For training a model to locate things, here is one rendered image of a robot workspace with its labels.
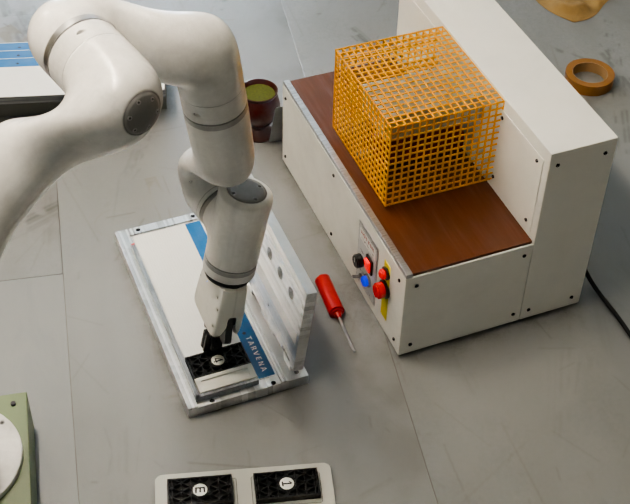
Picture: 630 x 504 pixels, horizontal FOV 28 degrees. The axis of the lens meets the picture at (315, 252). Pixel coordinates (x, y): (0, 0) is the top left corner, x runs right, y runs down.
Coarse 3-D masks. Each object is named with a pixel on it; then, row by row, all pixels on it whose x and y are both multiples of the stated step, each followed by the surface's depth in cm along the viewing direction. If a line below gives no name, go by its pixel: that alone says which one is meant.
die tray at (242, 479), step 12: (252, 468) 193; (264, 468) 193; (276, 468) 194; (288, 468) 194; (300, 468) 194; (324, 468) 194; (156, 480) 191; (240, 480) 192; (252, 480) 192; (324, 480) 192; (156, 492) 190; (240, 492) 190; (252, 492) 190; (324, 492) 191
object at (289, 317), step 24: (264, 240) 210; (288, 240) 201; (264, 264) 212; (288, 264) 198; (264, 288) 210; (288, 288) 203; (312, 288) 193; (264, 312) 212; (288, 312) 204; (312, 312) 196; (288, 336) 203
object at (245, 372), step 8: (232, 368) 205; (240, 368) 205; (248, 368) 205; (208, 376) 203; (216, 376) 204; (224, 376) 204; (232, 376) 204; (240, 376) 204; (248, 376) 204; (256, 376) 204; (200, 384) 202; (208, 384) 203; (216, 384) 202; (224, 384) 202; (200, 392) 201
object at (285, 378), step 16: (160, 224) 231; (176, 224) 231; (128, 240) 227; (128, 256) 224; (144, 288) 219; (144, 304) 216; (256, 304) 217; (160, 320) 213; (256, 320) 214; (160, 336) 211; (272, 336) 212; (272, 352) 209; (176, 368) 206; (288, 368) 207; (304, 368) 207; (176, 384) 205; (288, 384) 205; (192, 400) 201; (208, 400) 202; (224, 400) 202; (240, 400) 203; (192, 416) 201
